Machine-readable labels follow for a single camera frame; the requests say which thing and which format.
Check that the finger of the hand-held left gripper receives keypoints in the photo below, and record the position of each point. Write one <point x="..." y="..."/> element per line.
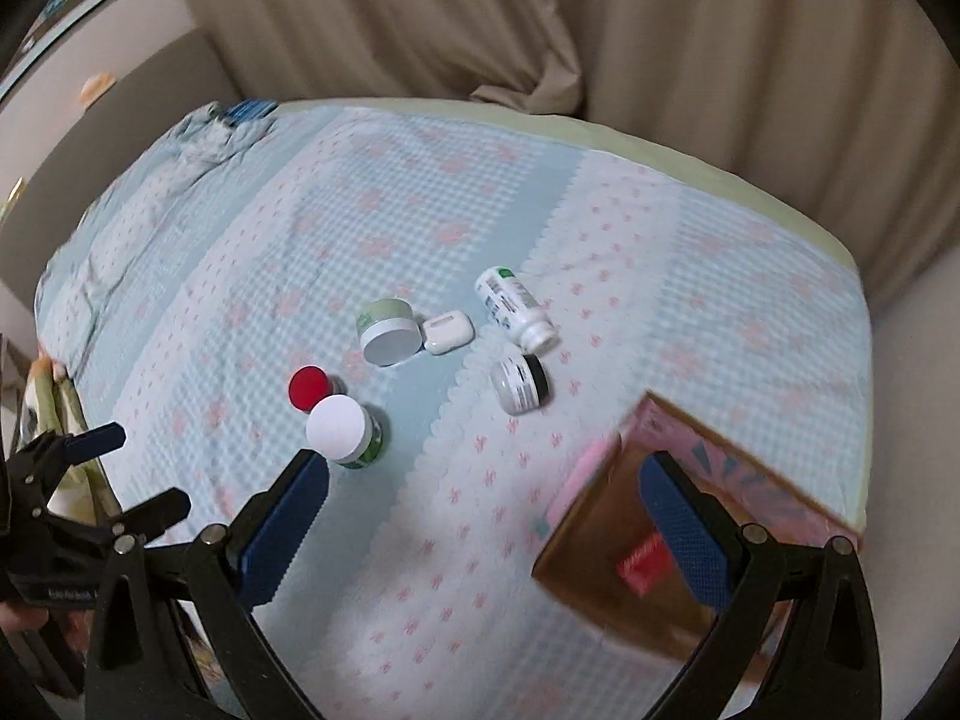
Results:
<point x="154" y="510"/>
<point x="97" y="441"/>

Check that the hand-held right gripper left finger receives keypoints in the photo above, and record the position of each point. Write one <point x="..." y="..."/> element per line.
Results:
<point x="289" y="517"/>

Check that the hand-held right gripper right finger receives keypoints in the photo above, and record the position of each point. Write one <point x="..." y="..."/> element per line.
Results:
<point x="682" y="532"/>

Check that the pink cardboard box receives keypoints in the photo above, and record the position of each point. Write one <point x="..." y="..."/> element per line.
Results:
<point x="600" y="540"/>

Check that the green jar with white lid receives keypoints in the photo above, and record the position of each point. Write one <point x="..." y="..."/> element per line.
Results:
<point x="343" y="431"/>

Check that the yellow floral cloth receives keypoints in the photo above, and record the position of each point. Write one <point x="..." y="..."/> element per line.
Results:
<point x="56" y="405"/>

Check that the red bottle cap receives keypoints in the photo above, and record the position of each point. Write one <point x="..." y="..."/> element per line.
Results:
<point x="309" y="388"/>

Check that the pale green cream jar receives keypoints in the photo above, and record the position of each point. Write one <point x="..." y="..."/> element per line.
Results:
<point x="386" y="331"/>

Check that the white jar with black lid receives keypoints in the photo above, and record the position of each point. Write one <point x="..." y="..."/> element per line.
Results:
<point x="520" y="384"/>

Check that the white earbuds case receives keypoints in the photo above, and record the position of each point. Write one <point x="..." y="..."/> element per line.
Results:
<point x="448" y="332"/>

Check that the white pill bottle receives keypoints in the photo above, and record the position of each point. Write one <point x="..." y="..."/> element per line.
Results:
<point x="516" y="309"/>

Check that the blue checkered floral bedspread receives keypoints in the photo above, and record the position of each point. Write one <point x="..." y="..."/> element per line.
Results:
<point x="450" y="202"/>

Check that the beige headboard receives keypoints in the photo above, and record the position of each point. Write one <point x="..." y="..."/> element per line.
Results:
<point x="150" y="82"/>

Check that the blue patterned cloth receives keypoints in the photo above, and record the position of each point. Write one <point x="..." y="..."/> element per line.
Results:
<point x="249" y="111"/>

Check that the pale green mattress sheet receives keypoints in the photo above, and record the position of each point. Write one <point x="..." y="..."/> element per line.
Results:
<point x="675" y="151"/>

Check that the beige curtain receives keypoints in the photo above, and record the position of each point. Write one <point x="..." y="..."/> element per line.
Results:
<point x="450" y="15"/>

